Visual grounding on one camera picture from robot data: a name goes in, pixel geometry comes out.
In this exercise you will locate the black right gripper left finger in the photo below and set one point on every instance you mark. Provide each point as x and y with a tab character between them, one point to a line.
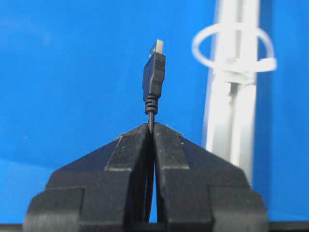
107	190

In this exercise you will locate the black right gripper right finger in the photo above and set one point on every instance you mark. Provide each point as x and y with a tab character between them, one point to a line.
198	191

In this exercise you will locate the white zip tie loop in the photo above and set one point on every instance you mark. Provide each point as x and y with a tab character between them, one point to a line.
238	66

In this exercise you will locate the blue table cloth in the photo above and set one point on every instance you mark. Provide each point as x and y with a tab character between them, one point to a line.
71	82

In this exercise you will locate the aluminium extrusion frame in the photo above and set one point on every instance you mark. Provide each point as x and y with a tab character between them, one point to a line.
228	127

